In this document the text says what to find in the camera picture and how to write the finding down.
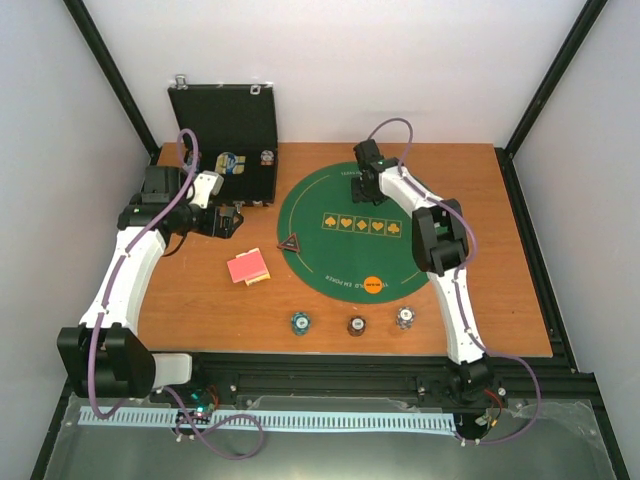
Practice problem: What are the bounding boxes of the orange round blind button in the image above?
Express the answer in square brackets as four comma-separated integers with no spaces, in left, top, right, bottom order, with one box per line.
[362,276,385,295]

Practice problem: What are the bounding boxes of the teal poker chip stack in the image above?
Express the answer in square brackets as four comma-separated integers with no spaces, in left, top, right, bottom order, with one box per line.
[291,312,311,336]

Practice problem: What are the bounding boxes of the purple poker chip stack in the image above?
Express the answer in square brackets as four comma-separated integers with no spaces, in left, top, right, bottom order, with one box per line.
[396,306,415,330]

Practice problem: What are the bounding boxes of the brown poker chip stack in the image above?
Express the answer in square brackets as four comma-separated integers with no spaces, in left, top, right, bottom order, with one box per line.
[347,317,366,337]

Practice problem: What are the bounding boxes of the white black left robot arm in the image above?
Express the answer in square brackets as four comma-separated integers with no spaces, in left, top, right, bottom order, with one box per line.
[57,166,243,404]

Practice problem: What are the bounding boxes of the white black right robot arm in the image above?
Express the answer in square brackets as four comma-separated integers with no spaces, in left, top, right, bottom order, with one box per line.
[351,139,493,406]

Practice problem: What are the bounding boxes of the red playing card deck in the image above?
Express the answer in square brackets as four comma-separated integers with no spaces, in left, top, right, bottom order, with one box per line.
[227,248,271,286]

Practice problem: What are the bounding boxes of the card deck in case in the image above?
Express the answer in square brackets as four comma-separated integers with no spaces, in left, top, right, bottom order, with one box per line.
[215,152,246,176]

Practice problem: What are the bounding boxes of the black triangular dealer button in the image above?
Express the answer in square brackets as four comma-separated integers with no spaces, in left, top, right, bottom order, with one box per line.
[277,232,300,253]

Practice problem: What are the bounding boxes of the round green poker mat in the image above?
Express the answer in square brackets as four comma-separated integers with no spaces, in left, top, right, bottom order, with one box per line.
[277,162,428,304]

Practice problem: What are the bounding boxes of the purple chips in case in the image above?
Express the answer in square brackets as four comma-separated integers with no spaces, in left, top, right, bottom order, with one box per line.
[260,150,276,166]

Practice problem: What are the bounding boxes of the teal chips in case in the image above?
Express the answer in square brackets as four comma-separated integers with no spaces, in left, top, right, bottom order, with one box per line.
[183,151,202,171]

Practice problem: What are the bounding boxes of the open black poker case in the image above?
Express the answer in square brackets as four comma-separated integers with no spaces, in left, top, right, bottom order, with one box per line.
[168,81,278,205]

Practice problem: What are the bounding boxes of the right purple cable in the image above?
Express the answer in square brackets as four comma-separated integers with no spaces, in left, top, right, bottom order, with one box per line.
[367,117,543,446]

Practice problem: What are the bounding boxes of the purple cable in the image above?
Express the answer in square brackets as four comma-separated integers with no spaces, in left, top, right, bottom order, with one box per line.
[367,117,543,446]
[85,128,265,460]

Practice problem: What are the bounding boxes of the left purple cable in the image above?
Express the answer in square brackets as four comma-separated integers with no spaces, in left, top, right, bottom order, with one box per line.
[85,128,265,460]

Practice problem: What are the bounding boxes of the light blue slotted cable duct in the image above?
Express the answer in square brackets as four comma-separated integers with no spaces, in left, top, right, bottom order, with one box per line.
[77,406,456,436]

